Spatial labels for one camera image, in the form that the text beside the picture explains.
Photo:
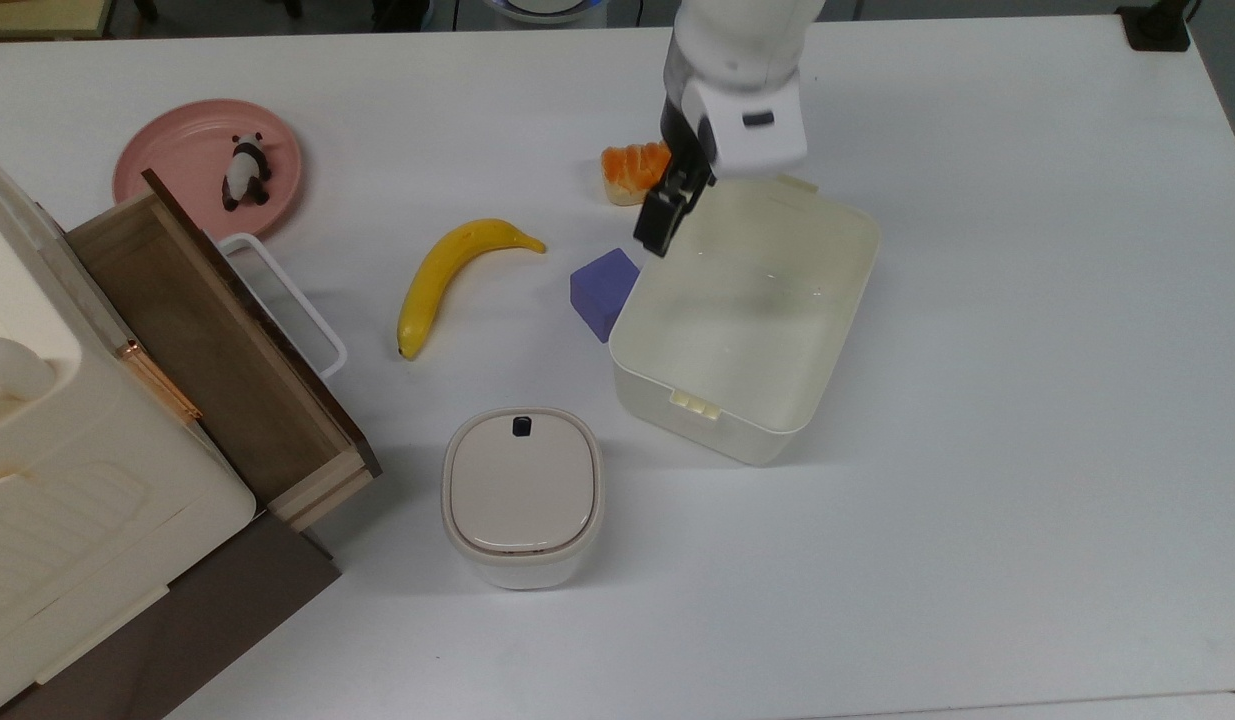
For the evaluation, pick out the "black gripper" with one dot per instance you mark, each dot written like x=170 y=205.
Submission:
x=685 y=150

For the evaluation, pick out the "cream plastic box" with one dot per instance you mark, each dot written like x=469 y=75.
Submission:
x=757 y=300

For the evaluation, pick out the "toy bread with orange topping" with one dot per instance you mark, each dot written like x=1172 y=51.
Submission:
x=627 y=175

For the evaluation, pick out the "purple cube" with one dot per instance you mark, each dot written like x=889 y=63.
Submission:
x=602 y=290

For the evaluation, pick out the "yellow toy banana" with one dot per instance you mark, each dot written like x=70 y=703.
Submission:
x=437 y=280

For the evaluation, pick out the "round white blue base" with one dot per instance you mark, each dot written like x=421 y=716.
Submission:
x=547 y=8

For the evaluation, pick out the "beige lidded trash can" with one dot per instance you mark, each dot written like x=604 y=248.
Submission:
x=522 y=490

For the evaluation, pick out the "panda figurine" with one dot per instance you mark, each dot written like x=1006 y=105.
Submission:
x=245 y=175

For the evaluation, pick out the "brown wooden drawer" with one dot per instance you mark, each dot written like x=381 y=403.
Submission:
x=207 y=360

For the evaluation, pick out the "pink plate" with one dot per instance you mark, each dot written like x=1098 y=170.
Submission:
x=177 y=150

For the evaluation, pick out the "black table clamp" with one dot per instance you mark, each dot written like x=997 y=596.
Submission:
x=1157 y=30

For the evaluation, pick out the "cream plastic cabinet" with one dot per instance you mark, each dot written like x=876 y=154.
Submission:
x=77 y=500

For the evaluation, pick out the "light wooden desk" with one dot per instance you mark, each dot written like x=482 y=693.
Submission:
x=37 y=15

